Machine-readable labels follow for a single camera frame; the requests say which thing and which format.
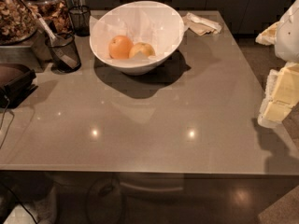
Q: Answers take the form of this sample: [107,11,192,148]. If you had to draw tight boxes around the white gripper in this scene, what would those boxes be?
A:
[255,0,299,129]

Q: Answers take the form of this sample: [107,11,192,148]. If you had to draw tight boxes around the yellow apple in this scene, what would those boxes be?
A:
[129,42,155,58]

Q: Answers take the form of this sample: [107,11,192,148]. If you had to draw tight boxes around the white paper bowl liner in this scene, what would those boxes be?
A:
[89,7,185,63]

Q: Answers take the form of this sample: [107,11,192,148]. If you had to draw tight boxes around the white ceramic bowl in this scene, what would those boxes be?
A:
[89,0,186,77]

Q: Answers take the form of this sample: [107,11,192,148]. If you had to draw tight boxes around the folded paper napkins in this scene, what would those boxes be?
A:
[182,12,222,35]

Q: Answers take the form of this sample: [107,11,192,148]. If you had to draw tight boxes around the orange fruit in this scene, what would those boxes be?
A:
[108,35,134,59]

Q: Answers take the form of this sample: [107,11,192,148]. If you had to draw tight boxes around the small black mesh cup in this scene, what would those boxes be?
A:
[69,6,91,36]

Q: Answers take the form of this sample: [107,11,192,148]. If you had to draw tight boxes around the large black mesh cup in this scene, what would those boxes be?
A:
[45,32,82,74]

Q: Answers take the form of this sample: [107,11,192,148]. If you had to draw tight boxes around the white utensil in cup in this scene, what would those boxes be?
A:
[36,13,79,70]

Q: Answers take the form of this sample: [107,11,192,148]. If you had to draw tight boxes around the metal tray under jars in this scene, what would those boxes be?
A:
[0,28,52,73]

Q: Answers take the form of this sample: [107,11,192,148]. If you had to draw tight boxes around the dark brown device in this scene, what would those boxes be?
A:
[0,63,36,108]

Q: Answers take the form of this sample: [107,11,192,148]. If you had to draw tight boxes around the large glass snack jar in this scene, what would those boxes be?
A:
[0,0,37,46]

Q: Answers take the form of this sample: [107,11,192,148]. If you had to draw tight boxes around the thin black cable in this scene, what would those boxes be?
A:
[0,94,16,149]

